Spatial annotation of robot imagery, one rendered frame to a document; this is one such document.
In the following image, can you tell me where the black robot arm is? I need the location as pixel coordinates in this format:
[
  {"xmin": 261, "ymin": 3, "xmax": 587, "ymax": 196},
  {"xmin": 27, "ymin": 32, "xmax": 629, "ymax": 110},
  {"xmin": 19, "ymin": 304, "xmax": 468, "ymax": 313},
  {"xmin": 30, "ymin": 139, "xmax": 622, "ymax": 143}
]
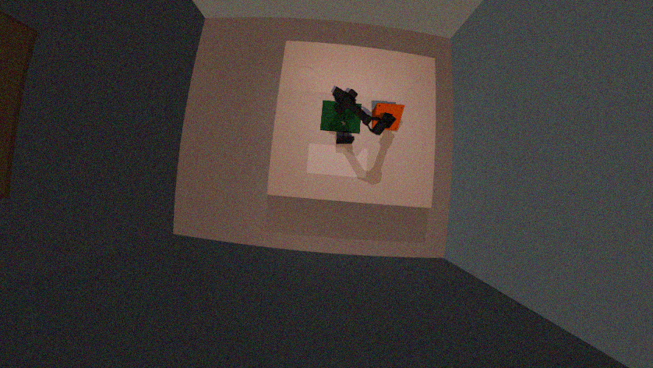
[{"xmin": 333, "ymin": 87, "xmax": 396, "ymax": 136}]

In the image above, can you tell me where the green circuit board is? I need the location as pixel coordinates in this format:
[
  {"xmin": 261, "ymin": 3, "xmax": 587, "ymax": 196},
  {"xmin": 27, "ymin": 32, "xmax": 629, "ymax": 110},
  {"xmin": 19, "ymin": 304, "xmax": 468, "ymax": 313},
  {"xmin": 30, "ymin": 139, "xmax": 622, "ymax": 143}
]
[{"xmin": 320, "ymin": 101, "xmax": 361, "ymax": 133}]

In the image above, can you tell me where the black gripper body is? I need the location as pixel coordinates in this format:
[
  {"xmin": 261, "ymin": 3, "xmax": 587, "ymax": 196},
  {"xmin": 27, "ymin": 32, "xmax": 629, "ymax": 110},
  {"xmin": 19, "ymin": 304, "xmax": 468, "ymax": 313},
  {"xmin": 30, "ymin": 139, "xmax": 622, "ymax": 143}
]
[{"xmin": 334, "ymin": 89, "xmax": 358, "ymax": 115}]

